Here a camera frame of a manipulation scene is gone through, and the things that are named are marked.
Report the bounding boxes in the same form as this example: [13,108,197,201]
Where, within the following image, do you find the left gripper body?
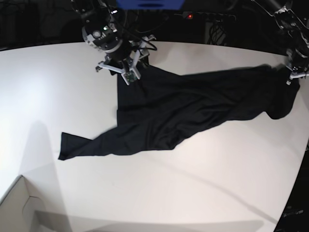
[286,49,309,85]

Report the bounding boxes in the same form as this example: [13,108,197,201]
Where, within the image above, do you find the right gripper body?
[95,39,151,75]

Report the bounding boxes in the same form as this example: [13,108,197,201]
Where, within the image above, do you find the dark navy t-shirt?
[58,65,300,160]

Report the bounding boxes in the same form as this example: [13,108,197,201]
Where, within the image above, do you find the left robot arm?
[254,0,309,85]

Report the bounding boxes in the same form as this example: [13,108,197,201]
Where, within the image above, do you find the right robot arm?
[71,0,157,84]

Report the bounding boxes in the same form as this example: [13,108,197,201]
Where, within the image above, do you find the blue plastic bin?
[116,0,185,10]

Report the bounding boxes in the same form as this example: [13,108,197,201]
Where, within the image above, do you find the black power strip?
[174,12,237,22]

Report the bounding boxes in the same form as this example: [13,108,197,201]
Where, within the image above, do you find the white cardboard box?
[0,175,49,232]

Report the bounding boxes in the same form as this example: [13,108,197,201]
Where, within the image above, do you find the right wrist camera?
[121,70,140,86]

